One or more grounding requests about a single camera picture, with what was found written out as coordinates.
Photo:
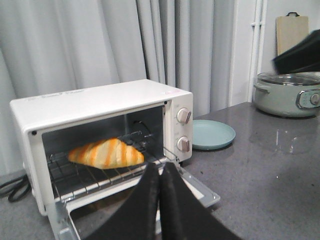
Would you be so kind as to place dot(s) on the oven knob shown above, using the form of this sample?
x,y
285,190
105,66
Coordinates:
x,y
183,144
183,115

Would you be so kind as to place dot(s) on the white wall pipe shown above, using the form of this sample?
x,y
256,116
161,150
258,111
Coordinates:
x,y
258,26

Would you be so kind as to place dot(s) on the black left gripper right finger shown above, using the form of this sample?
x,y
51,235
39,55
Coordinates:
x,y
182,216

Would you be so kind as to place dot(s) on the wooden cutting board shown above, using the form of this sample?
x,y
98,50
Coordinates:
x,y
290,30

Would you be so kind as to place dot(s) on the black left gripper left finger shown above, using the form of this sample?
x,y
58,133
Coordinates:
x,y
136,218

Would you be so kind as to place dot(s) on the green electric cooking pot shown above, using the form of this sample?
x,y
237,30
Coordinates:
x,y
294,95

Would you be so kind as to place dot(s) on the glass oven door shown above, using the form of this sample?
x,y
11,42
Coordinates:
x,y
77,219

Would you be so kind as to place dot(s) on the grey curtain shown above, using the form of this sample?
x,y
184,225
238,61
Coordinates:
x,y
50,46

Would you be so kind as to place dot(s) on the teal round plate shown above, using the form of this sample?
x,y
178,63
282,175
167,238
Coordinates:
x,y
211,135

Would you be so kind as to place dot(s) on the white Toshiba toaster oven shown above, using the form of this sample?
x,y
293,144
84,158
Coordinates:
x,y
141,112

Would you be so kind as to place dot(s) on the upper oven knob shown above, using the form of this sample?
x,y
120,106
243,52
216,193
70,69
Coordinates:
x,y
183,115

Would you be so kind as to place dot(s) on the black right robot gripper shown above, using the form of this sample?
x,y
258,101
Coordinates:
x,y
303,57

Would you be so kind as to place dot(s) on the metal oven wire rack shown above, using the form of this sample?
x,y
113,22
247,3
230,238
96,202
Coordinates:
x,y
71,181

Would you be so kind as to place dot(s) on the lower oven knob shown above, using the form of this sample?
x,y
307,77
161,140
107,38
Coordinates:
x,y
183,144

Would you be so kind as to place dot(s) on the orange striped croissant bread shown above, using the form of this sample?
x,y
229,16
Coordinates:
x,y
106,154

